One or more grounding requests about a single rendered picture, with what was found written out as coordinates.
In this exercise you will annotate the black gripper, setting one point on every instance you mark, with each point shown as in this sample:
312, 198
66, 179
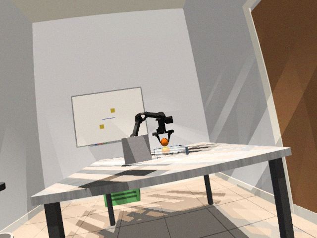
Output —
163, 130

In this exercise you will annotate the translucent orange ball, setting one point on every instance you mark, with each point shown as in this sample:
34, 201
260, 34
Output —
165, 150

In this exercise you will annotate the brown ball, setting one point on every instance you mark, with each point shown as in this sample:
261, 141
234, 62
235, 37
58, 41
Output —
164, 142

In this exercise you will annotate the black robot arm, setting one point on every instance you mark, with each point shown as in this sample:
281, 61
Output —
162, 119

